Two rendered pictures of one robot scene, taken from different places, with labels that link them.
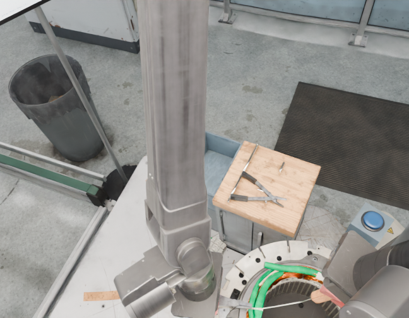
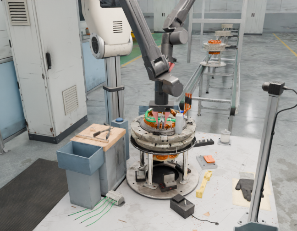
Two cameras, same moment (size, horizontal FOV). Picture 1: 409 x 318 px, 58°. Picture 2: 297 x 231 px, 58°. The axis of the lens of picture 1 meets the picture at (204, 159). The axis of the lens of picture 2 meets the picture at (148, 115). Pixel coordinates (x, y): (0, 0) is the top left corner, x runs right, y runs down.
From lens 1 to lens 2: 1.16 m
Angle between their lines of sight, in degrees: 78
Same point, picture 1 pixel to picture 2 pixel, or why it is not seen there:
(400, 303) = (178, 31)
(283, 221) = (119, 130)
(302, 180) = (100, 127)
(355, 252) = not seen: hidden behind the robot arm
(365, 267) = (165, 51)
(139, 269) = (167, 78)
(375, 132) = (9, 207)
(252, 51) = not seen: outside the picture
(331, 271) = (166, 55)
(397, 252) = (165, 41)
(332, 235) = not seen: hidden behind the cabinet
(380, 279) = (173, 35)
